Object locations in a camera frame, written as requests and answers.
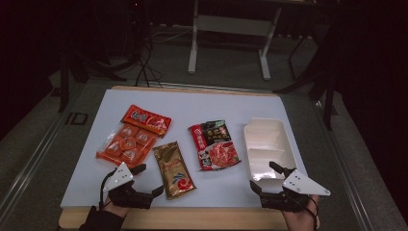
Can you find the metal floor rail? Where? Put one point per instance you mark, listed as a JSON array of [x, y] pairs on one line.
[[346, 173], [32, 160]]

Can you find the red and black food packet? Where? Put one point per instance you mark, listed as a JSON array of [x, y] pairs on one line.
[[215, 147]]

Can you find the gold foil packet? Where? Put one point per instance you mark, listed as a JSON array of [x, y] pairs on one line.
[[174, 173]]

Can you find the black metal stand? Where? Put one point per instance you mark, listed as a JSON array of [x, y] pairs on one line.
[[64, 80]]

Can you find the white plastic tray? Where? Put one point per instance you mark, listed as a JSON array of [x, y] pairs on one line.
[[266, 134]]

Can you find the black chair legs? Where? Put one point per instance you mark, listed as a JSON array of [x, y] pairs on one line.
[[327, 96]]

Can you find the person's black sleeve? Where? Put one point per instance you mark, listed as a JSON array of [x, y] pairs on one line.
[[101, 221]]

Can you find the person's left hand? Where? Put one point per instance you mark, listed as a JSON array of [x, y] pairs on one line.
[[117, 211]]

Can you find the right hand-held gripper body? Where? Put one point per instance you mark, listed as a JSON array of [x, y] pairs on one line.
[[304, 185]]

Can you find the orange snack bag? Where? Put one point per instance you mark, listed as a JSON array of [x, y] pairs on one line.
[[130, 144]]

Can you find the person's right hand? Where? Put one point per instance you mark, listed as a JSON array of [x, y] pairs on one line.
[[298, 219]]

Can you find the white metal desk frame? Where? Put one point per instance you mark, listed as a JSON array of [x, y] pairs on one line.
[[231, 25]]

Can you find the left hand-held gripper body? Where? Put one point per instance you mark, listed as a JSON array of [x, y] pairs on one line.
[[119, 177]]

